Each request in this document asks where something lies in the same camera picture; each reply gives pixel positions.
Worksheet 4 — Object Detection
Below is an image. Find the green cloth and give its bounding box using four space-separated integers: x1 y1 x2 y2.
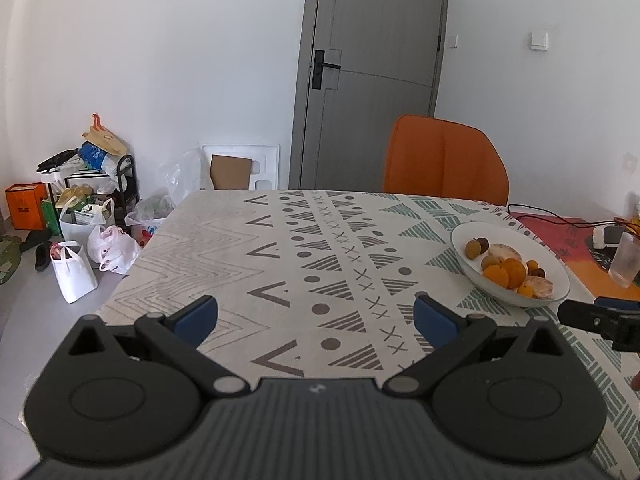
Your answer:
0 235 23 286

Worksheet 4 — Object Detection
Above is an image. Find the black shoe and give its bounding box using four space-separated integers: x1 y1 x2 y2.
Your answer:
19 229 55 252

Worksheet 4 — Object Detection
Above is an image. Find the clear plastic cup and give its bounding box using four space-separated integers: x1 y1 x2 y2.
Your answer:
608 231 640 289

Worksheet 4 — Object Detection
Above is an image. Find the patterned tablecloth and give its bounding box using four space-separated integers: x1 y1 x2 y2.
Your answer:
92 189 640 471

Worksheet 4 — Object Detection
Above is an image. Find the grey door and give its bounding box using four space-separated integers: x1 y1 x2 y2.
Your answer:
289 0 451 192

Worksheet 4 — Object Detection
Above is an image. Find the blue white bag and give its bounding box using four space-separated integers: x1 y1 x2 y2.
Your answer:
77 142 120 173

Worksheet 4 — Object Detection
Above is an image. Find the black cable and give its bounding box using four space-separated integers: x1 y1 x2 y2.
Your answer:
507 203 621 228

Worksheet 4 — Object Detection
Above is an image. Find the white foam packaging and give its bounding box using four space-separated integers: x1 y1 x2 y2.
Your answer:
201 143 281 191

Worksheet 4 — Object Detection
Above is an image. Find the orange chair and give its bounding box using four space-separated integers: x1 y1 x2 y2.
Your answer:
383 114 510 207

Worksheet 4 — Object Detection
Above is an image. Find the white tote bag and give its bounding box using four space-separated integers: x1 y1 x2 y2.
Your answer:
59 198 117 256

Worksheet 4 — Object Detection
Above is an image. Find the clear plastic bag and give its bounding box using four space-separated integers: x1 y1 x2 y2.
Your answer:
160 149 213 206

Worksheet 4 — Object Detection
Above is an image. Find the white plate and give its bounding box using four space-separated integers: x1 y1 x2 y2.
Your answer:
450 221 571 308

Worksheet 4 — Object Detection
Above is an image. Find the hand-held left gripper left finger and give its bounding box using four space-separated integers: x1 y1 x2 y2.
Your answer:
52 296 252 396

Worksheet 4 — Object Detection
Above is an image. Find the red orange printed mat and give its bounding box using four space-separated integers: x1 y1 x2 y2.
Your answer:
507 210 640 297

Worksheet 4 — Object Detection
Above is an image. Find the cardboard piece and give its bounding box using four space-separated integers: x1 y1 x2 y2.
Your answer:
210 154 254 191

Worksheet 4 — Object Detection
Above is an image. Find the white charger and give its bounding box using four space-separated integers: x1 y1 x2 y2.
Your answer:
591 225 626 250

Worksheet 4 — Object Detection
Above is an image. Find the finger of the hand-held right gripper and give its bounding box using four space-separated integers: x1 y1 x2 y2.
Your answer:
594 296 640 311
557 299 617 335

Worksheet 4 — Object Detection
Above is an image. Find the large orange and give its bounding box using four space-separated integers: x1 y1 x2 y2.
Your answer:
501 258 527 290

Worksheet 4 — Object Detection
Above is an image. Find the orange box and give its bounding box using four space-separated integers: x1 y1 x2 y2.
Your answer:
5 182 49 231

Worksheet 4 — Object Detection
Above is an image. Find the white paper bag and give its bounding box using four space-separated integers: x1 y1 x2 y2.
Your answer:
50 241 99 304

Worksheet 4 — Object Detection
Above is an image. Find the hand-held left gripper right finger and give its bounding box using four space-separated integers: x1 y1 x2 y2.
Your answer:
382 295 578 397

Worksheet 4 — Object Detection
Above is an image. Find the green box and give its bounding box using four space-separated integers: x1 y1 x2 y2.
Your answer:
41 199 63 238

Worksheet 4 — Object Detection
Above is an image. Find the black rack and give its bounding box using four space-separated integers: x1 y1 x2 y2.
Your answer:
37 149 141 221

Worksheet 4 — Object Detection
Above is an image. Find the peeled orange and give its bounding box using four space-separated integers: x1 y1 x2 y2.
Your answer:
487 244 523 263
527 276 555 301

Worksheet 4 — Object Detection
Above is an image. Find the black door handle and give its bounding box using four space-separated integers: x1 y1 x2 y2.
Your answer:
311 50 343 91

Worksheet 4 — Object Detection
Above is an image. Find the white red plastic bag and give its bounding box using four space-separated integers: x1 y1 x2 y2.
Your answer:
87 225 142 276

